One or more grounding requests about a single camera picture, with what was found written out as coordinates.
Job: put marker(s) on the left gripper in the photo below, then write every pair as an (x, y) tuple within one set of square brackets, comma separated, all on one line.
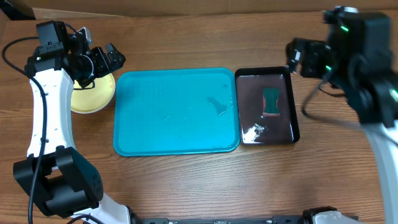
[(113, 54)]

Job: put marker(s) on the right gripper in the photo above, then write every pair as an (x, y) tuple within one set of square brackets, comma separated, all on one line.
[(318, 55)]

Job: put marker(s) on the yellow plate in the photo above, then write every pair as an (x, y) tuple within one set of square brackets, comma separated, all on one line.
[(93, 97)]

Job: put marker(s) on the green scrubbing sponge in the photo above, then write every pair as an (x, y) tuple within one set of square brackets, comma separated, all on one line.
[(270, 99)]

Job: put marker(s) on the light blue plate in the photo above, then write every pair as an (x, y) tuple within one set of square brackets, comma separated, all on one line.
[(85, 110)]

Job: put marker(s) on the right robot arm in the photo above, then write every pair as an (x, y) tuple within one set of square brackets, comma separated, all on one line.
[(357, 59)]

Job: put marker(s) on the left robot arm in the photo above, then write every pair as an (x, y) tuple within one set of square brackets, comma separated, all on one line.
[(56, 177)]

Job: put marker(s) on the teal plastic tray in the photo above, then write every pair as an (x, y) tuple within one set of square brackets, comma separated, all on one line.
[(184, 111)]

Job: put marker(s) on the black water tray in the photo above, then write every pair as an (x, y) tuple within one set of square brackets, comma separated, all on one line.
[(266, 130)]

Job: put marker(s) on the dark object top-left corner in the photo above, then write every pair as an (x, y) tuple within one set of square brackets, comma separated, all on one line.
[(17, 10)]

